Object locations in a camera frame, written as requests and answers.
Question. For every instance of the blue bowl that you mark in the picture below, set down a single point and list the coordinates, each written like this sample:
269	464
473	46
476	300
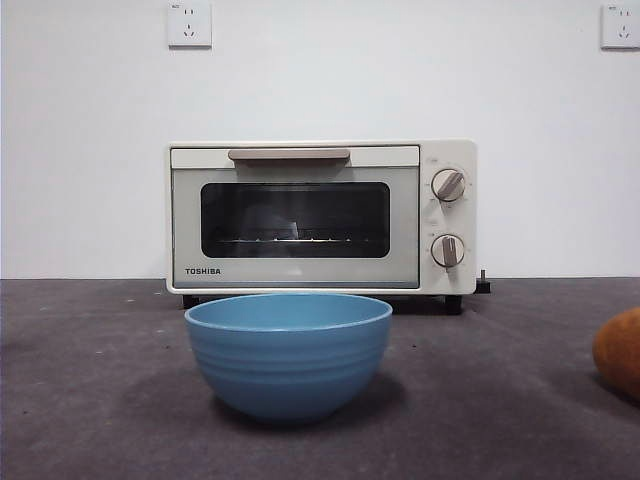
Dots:
287	370

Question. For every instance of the beige oven knob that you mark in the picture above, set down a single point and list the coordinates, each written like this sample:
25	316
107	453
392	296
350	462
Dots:
448	185
448	250

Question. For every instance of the white toaster oven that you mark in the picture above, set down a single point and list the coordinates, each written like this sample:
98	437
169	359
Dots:
447	220

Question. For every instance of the black power plug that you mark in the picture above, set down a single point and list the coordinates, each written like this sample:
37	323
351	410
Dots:
484	286

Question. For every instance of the white wall socket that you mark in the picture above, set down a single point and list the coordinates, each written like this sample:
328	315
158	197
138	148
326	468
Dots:
190	25
622	27

